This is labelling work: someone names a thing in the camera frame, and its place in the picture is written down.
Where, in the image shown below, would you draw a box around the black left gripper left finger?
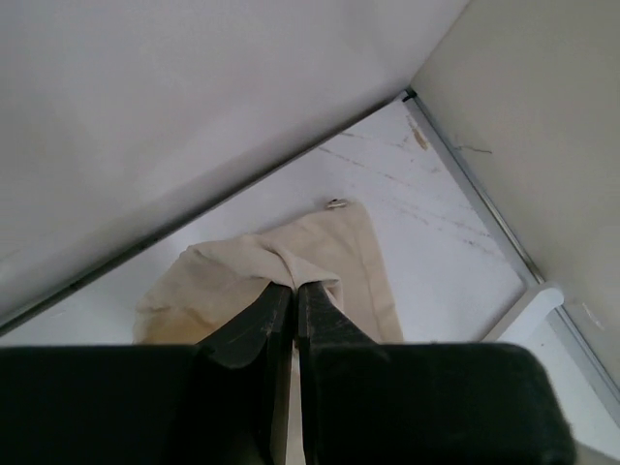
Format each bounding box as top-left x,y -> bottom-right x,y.
197,284 -> 291,464

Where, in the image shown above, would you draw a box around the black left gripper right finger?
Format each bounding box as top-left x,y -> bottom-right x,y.
297,283 -> 383,464

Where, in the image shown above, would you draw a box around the beige trousers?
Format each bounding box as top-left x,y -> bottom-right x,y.
133,198 -> 405,465

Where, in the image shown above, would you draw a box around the white clothes rack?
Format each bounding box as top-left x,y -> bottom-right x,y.
481,283 -> 565,344

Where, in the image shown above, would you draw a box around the aluminium rail right side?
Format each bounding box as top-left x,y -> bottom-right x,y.
401,89 -> 620,413

